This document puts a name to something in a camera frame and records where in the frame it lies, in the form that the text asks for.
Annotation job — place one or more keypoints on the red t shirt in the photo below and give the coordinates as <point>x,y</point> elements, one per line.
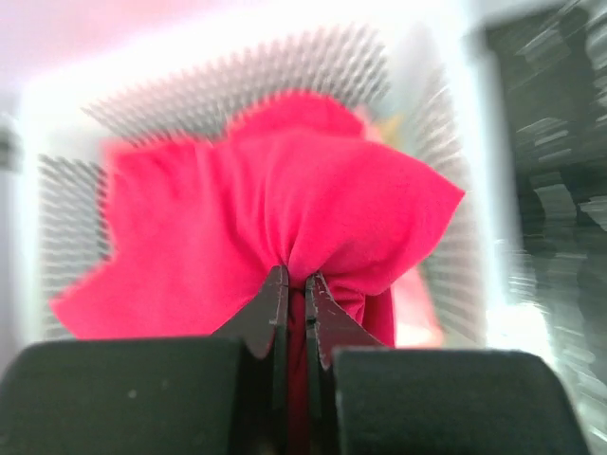
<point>265,223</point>

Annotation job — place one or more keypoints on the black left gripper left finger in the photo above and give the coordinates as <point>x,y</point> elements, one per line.
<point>221,394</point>

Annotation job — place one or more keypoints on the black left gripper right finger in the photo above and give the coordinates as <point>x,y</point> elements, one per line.
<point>365,398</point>

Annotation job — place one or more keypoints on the white plastic basket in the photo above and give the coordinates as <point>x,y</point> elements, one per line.
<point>284,118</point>

